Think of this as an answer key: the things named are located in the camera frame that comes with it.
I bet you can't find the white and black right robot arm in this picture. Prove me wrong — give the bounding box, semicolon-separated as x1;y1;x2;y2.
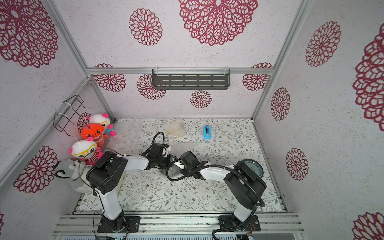
174;151;267;222

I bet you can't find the blue tape dispenser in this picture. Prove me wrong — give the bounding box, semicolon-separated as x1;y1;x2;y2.
203;126;212;140

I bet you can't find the blue floral ceramic plate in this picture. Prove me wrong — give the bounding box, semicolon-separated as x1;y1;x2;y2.
242;159;264;178

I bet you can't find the red monster plush toy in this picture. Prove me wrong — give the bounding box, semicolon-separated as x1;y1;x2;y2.
81;123;109;148

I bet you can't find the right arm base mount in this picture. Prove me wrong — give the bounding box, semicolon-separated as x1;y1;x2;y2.
219;215;261;232

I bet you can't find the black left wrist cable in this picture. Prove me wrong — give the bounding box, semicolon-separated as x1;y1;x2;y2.
148;131;166;151

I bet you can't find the grey plush koala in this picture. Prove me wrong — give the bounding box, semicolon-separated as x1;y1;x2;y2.
55;160;93;193

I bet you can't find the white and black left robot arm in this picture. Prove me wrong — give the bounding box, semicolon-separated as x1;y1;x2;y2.
86;145;179;221

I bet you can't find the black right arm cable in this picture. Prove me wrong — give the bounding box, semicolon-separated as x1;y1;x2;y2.
165;158;266;240

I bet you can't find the white plush with blue dots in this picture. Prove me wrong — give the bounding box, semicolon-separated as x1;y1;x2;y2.
87;113;116;137

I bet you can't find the cream plate with black flowers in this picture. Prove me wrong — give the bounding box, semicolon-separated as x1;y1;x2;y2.
164;119;188;139

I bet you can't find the grey slotted wall shelf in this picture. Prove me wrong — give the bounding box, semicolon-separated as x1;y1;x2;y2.
152;69;231;90

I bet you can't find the white plush with striped shirt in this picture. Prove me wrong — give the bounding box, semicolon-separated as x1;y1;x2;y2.
69;137;104;166

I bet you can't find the black wire wall basket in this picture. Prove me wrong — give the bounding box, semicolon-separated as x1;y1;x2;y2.
53;95;91;138

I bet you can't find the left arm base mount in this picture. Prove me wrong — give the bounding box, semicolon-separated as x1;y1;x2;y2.
97;215;141;233

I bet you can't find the clear bubble wrap sheet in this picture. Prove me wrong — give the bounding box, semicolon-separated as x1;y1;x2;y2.
168;143;198;179
163;119;189;140

